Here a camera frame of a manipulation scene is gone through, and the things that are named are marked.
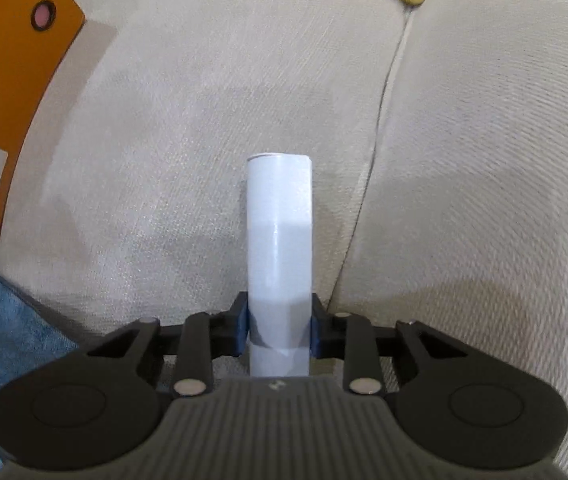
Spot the white paper sheet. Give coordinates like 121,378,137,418
246,154,313,377

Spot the beige sofa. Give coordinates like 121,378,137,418
0,0,568,472

